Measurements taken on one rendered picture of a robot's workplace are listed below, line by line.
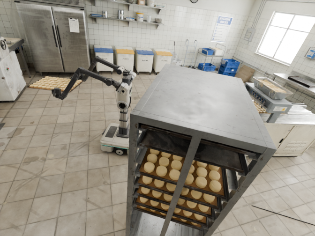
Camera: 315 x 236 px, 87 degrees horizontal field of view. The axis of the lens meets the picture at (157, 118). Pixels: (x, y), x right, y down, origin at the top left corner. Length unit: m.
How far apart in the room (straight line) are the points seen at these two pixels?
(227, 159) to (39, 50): 5.22
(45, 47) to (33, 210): 3.96
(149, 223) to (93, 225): 0.64
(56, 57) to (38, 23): 0.83
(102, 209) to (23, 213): 0.86
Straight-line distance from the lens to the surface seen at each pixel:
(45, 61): 5.54
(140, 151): 0.77
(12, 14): 6.38
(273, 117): 3.03
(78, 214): 2.43
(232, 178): 0.81
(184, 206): 0.97
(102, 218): 2.36
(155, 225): 2.16
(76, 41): 5.25
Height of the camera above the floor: 2.14
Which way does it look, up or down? 35 degrees down
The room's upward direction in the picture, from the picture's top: 9 degrees clockwise
